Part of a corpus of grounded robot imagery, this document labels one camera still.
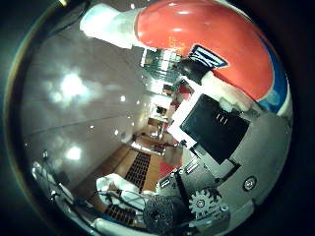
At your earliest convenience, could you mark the orange spray bottle white trigger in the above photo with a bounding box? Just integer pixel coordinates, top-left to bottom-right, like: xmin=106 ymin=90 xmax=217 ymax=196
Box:
xmin=80 ymin=0 xmax=293 ymax=116

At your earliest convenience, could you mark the red chair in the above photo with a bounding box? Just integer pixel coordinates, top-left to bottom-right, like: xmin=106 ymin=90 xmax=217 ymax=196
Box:
xmin=158 ymin=160 xmax=181 ymax=180

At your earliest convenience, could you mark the wooden table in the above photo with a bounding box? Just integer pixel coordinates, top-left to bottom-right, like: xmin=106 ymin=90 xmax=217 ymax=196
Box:
xmin=131 ymin=132 xmax=171 ymax=153

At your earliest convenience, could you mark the black grid floor mat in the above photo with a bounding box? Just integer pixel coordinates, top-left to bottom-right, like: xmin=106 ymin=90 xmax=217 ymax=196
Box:
xmin=124 ymin=150 xmax=153 ymax=193

